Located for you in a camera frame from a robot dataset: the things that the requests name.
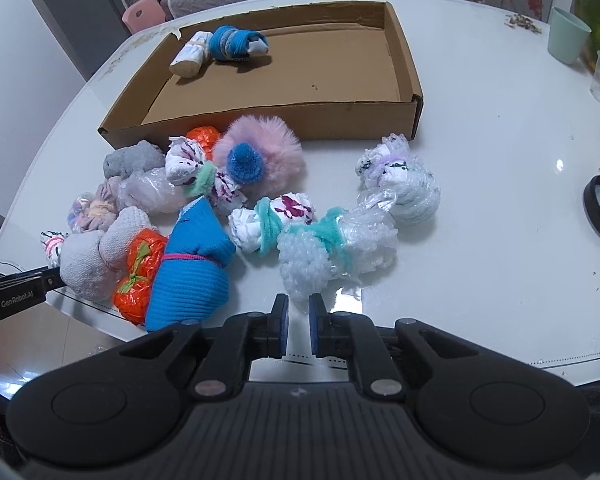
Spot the white green-print pink-band bundle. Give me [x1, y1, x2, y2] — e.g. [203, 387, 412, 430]
[40, 231, 68, 269]

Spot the bubble wrap teal-tied bundle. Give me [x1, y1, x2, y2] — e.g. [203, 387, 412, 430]
[277, 206, 399, 304]

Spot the large blue sock bundle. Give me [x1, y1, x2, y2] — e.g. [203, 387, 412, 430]
[145, 197, 236, 332]

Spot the lilac grey sock bundle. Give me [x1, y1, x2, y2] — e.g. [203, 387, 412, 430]
[59, 206, 152, 301]

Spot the clear bag multicolour yarn bundle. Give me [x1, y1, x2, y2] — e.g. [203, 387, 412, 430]
[68, 181, 119, 233]

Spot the orange plastic bundle green tie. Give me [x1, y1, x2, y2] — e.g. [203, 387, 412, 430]
[112, 229, 168, 325]

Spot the bubble wrap purple-tied bundle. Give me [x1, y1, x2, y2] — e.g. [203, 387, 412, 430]
[355, 133, 441, 224]

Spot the pink fluffy pompom bundle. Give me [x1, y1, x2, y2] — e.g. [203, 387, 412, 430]
[212, 115, 306, 200]

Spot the white butterfly teal-band bundle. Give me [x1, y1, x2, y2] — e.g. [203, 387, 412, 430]
[228, 193, 315, 256]

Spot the clear plastic lilac bundle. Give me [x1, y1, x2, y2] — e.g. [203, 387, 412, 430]
[118, 167, 187, 216]

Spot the white purple print bundle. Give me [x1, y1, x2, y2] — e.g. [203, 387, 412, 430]
[166, 136, 247, 216]

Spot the orange plastic bundle top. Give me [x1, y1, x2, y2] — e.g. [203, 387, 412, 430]
[186, 126, 222, 159]

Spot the brown cardboard box tray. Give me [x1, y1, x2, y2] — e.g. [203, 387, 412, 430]
[98, 1, 424, 148]

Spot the white rolled sock bundle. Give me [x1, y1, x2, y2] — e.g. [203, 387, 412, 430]
[169, 30, 212, 79]

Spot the blue sock roll yarn-tied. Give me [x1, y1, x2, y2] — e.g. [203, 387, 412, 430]
[209, 25, 270, 62]

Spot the pink plastic stool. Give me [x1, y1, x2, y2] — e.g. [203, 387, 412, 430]
[122, 0, 166, 35]

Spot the pile of seed shells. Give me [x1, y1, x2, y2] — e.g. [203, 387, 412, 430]
[505, 13, 543, 35]

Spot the mint green cup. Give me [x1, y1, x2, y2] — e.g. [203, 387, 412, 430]
[547, 6, 592, 65]

